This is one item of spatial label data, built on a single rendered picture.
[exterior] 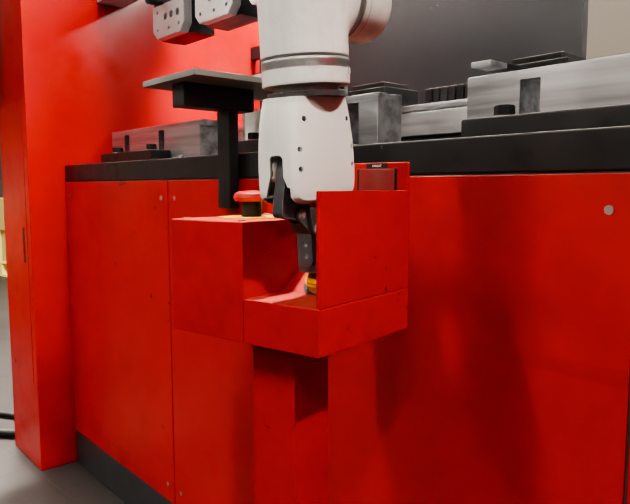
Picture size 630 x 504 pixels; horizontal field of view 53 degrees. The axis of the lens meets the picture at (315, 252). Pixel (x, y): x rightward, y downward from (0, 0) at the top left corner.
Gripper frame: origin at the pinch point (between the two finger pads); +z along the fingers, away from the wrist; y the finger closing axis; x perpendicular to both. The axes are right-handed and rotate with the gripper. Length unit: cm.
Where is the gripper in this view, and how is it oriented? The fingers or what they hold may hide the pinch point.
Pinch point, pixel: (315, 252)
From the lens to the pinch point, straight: 63.4
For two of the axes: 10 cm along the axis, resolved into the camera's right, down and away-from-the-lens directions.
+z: 0.5, 9.8, 1.7
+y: -6.1, 1.7, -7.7
